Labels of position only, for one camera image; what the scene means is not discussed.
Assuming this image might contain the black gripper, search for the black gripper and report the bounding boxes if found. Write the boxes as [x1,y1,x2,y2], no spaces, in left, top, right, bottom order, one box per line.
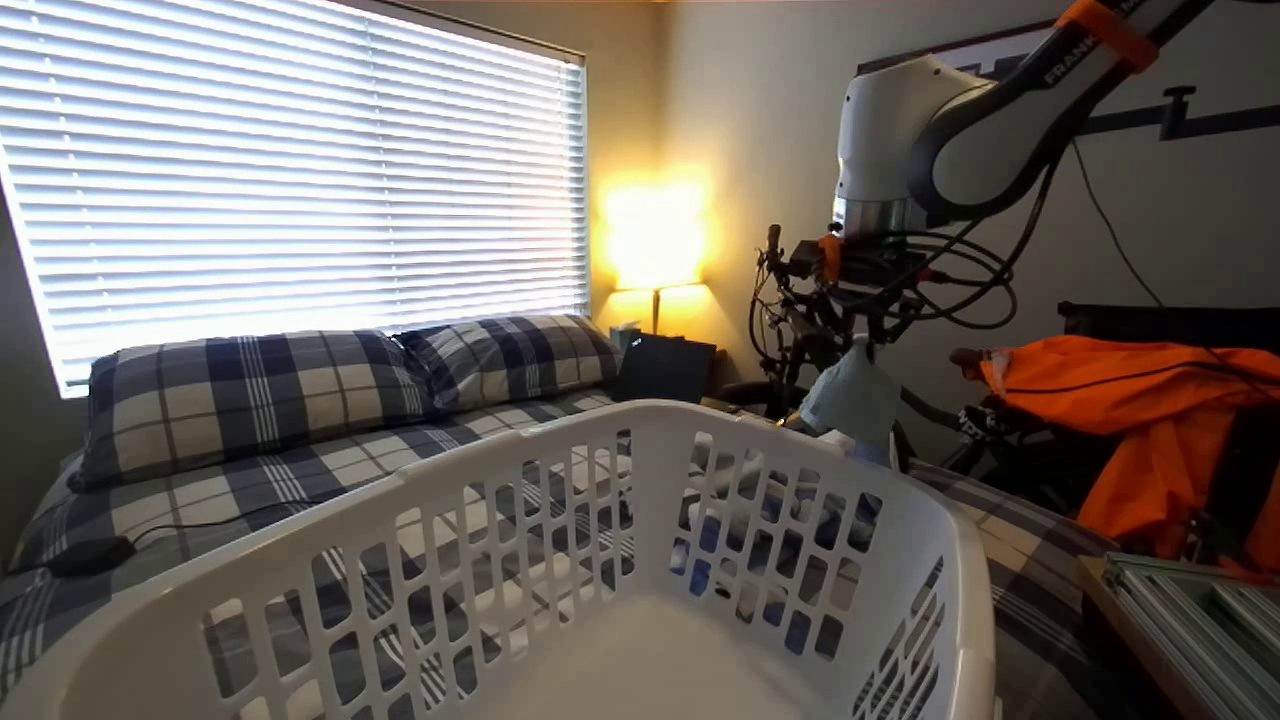
[758,225,956,389]

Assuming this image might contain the light blue towel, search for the light blue towel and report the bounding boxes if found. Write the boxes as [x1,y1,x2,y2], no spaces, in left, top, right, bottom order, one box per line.
[787,342,900,468]

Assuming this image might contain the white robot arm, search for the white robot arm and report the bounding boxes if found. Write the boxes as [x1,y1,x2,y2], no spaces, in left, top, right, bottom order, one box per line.
[777,0,1212,369]

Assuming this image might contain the white plastic laundry basket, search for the white plastic laundry basket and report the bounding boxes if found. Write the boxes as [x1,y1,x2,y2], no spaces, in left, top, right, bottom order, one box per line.
[3,401,1001,720]

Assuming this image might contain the black nightstand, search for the black nightstand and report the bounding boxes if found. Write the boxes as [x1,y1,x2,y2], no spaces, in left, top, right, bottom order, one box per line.
[616,337,717,401]

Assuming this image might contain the lit table lamp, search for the lit table lamp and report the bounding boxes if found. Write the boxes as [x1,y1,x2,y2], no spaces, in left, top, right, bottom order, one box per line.
[598,175,712,337]

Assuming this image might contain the orange jacket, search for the orange jacket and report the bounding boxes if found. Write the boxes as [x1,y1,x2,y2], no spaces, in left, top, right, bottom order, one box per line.
[954,337,1280,558]

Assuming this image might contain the white window blinds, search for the white window blinds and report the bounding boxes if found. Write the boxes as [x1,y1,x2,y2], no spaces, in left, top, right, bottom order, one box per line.
[0,0,589,401]

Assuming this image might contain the plaid pillow near window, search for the plaid pillow near window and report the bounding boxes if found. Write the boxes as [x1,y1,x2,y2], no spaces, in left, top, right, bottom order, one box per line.
[71,331,430,490]

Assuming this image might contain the plaid bed cover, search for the plaid bed cover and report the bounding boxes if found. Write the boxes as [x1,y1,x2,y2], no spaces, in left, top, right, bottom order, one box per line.
[0,389,1149,720]

